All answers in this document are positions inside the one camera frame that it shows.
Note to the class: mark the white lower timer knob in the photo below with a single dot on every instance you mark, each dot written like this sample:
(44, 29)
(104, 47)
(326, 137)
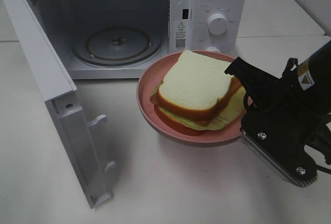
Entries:
(213, 49)

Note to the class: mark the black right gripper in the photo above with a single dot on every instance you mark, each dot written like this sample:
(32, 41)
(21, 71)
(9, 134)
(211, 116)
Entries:
(278, 110)

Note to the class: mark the glass microwave turntable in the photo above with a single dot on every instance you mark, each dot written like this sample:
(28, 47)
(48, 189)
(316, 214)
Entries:
(117, 45)

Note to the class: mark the white microwave oven body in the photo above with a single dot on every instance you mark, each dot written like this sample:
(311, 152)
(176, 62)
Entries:
(66, 21)

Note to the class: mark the white warning label sticker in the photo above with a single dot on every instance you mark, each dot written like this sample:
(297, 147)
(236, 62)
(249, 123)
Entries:
(180, 34)

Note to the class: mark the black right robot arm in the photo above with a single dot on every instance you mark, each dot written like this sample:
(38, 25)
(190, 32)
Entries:
(315, 70)

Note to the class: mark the pink round plate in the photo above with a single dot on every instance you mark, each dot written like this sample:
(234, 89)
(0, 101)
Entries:
(152, 76)

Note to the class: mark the white upper power knob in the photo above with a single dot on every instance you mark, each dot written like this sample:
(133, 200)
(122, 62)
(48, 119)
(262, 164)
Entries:
(217, 23)

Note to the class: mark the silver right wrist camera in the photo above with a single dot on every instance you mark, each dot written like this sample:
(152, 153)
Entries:
(285, 157)

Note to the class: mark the white microwave door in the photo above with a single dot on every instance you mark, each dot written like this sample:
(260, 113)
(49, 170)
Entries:
(59, 94)

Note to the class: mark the toy sandwich with lettuce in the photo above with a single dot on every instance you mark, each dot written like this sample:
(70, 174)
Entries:
(196, 95)

